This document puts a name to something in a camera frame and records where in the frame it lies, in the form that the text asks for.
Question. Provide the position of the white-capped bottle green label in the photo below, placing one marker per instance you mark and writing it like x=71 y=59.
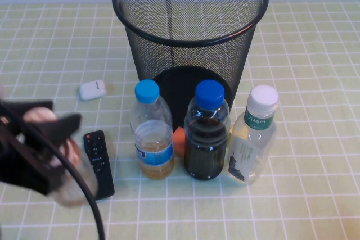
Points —
x=253 y=144

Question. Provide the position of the green checked tablecloth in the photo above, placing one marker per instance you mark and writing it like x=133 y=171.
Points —
x=309 y=82

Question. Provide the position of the small bottle red-striped label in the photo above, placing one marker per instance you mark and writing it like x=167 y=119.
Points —
x=76 y=183

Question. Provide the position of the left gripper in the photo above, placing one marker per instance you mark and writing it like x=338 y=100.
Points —
x=25 y=167

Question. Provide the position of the white earbuds case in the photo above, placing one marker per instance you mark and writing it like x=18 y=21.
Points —
x=91 y=90

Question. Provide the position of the dark-blue-capped bottle dark liquid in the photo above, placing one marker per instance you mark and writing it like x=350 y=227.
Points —
x=206 y=153

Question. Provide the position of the black mesh wastebasket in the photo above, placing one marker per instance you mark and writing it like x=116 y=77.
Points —
x=146 y=54

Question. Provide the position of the light-blue-capped bottle yellow liquid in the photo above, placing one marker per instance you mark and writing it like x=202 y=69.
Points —
x=152 y=138

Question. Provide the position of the orange cube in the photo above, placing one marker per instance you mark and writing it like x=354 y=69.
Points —
x=178 y=141

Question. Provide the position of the black remote control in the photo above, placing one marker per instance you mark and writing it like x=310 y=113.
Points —
x=99 y=164

